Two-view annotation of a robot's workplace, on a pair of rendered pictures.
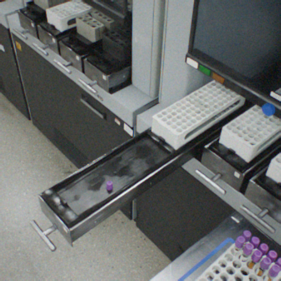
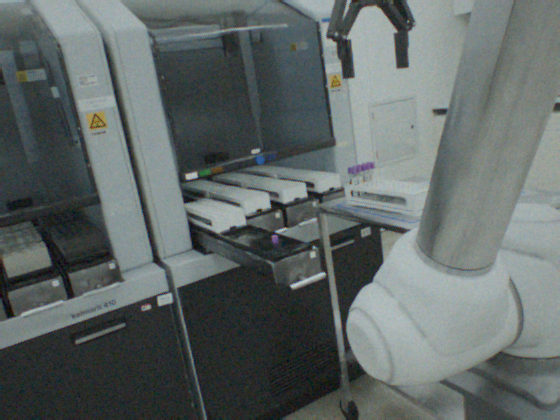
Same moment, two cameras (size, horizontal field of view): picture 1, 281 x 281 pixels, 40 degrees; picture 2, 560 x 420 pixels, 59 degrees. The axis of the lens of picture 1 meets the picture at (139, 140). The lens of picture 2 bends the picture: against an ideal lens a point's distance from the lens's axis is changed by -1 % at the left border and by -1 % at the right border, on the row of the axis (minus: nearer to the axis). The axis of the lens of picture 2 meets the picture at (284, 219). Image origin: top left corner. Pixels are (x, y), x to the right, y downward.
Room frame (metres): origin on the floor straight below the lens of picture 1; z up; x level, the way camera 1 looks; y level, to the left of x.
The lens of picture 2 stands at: (0.26, 1.32, 1.21)
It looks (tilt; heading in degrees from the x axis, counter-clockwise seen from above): 15 degrees down; 283
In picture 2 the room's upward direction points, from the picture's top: 9 degrees counter-clockwise
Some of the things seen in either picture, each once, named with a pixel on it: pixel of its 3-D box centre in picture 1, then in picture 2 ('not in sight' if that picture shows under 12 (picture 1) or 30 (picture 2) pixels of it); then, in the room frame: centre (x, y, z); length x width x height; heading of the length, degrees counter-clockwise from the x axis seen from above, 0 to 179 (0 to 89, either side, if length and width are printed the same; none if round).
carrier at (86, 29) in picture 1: (88, 29); (27, 262); (1.27, 0.20, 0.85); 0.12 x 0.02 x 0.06; 44
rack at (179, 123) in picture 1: (200, 111); (211, 215); (0.85, -0.17, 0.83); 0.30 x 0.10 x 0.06; 133
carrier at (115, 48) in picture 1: (115, 47); (83, 246); (1.15, 0.09, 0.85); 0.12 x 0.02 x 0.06; 43
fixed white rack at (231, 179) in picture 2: not in sight; (237, 183); (0.92, -0.69, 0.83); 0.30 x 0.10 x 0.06; 133
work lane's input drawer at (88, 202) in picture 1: (153, 153); (239, 241); (0.73, -0.04, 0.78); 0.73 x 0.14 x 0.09; 133
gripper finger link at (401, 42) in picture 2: not in sight; (401, 50); (0.22, 0.25, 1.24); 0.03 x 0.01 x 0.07; 131
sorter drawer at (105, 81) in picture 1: (163, 42); (76, 252); (1.31, -0.08, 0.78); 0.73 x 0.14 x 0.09; 133
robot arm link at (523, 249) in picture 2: not in sight; (522, 273); (0.08, 0.53, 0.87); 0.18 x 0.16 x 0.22; 36
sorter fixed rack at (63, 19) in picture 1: (85, 10); not in sight; (1.45, 0.23, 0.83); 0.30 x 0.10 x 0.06; 133
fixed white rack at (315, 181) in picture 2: not in sight; (307, 181); (0.59, -0.56, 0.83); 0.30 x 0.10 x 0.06; 133
